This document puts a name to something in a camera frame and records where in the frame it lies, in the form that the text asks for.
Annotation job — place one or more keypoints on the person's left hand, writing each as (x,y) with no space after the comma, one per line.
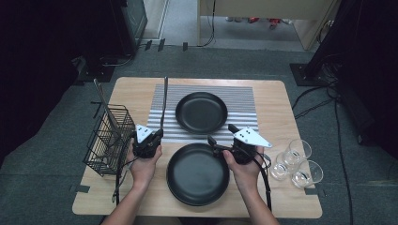
(142,172)

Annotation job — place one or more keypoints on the small white object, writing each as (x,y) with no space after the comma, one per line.
(233,19)

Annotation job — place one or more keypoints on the small red object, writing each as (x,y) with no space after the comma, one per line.
(253,20)
(274,22)

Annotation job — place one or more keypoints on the light wooden desk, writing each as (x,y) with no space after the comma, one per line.
(266,7)

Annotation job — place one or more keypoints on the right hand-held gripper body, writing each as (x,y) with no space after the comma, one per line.
(247,153)

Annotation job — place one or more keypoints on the dark glass-front cabinet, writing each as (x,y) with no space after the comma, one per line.
(137,18)

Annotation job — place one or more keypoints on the person's right hand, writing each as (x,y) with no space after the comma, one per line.
(247,176)

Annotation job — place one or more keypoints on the black plate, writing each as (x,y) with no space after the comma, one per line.
(194,204)
(197,175)
(202,114)

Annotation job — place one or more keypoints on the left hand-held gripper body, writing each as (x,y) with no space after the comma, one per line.
(144,146)

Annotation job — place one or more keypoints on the dark stand base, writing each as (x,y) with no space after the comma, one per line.
(94,73)

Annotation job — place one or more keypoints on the black curtain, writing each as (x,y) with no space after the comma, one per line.
(375,78)
(37,62)

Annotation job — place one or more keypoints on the black tape strip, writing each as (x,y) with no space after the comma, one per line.
(148,45)
(185,46)
(161,45)

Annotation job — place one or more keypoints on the clear glass cup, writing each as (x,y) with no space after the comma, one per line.
(281,168)
(313,173)
(302,148)

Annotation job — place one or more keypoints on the striped placemat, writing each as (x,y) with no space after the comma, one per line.
(244,106)

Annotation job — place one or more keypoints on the black metal stand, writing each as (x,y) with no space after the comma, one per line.
(308,75)

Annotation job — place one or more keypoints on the black tape patch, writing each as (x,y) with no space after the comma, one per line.
(82,188)
(311,191)

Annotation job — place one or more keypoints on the table knife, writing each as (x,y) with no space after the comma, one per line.
(165,100)

